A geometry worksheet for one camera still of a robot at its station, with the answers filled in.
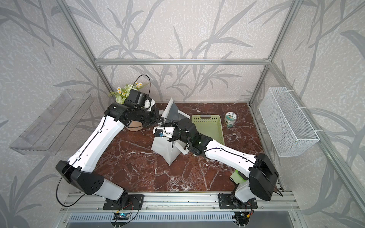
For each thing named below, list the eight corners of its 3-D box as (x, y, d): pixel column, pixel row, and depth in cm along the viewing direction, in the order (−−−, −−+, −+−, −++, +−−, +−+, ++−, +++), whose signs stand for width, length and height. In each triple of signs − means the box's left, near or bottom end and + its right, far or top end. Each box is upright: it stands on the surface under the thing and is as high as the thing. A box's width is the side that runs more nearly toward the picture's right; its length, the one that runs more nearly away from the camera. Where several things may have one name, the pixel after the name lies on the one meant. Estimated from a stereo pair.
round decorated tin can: (225, 128, 107) (227, 120, 100) (223, 119, 112) (225, 111, 105) (234, 128, 107) (237, 120, 100) (232, 119, 112) (235, 111, 105)
